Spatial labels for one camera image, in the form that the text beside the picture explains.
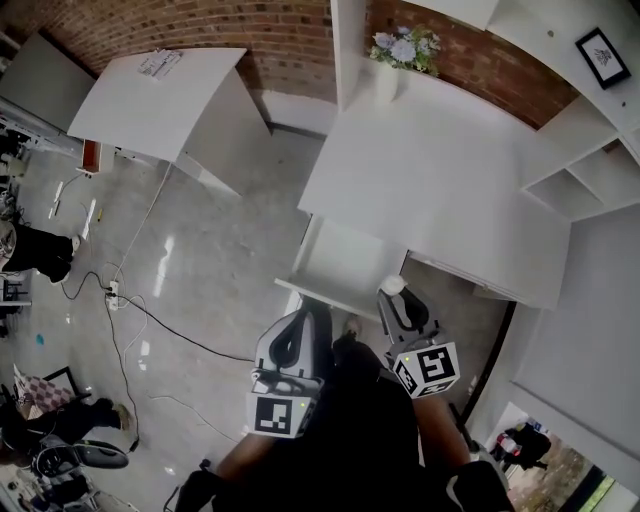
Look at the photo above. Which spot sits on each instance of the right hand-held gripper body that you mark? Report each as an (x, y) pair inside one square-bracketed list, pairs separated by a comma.
[(432, 367)]

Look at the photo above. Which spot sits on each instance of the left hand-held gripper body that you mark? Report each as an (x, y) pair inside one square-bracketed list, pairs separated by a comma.
[(272, 415)]

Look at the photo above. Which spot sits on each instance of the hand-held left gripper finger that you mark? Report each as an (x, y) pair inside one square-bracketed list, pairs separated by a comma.
[(264, 352), (320, 345)]

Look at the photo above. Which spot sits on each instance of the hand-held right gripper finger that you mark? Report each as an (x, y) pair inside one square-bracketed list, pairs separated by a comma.
[(390, 320), (422, 315)]

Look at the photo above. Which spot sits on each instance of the white drawer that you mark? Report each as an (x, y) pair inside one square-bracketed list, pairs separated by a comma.
[(345, 260)]

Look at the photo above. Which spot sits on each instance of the person's right forearm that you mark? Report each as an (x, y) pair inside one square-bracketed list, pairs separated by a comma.
[(442, 430)]

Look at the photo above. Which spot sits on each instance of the person's left forearm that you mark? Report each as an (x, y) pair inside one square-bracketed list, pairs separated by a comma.
[(250, 455)]

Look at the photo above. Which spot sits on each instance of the white box with red interior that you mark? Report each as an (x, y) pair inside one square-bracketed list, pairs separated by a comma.
[(92, 157)]

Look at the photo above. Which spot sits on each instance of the person's shoe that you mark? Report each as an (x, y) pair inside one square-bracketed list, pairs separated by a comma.
[(352, 328)]

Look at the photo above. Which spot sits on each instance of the person's black clothing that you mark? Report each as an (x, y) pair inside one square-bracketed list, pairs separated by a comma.
[(360, 425)]

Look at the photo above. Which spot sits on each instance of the white desk with hutch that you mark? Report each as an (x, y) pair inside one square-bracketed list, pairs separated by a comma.
[(425, 175)]

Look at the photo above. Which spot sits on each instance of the white power strip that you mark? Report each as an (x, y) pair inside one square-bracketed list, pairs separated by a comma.
[(113, 295)]

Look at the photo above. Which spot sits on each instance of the black framed glass door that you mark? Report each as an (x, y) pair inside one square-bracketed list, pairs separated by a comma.
[(575, 470)]

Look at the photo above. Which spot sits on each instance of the black office chair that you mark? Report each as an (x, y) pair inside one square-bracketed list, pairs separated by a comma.
[(100, 452)]

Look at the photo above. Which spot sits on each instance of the checkered cloth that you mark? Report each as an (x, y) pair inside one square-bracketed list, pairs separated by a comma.
[(40, 392)]

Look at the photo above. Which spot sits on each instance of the white vase with flowers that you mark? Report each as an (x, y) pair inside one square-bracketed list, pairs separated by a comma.
[(387, 85)]

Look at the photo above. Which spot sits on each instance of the small white desk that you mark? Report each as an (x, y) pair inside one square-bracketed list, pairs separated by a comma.
[(150, 110)]

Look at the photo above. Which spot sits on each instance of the stack of papers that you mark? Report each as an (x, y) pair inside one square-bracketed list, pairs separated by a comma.
[(160, 65)]

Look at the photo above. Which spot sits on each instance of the grey metal cabinet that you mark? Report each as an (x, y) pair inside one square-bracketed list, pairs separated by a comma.
[(45, 80)]

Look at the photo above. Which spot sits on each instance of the black picture frame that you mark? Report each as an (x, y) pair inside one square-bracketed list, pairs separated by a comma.
[(602, 57)]

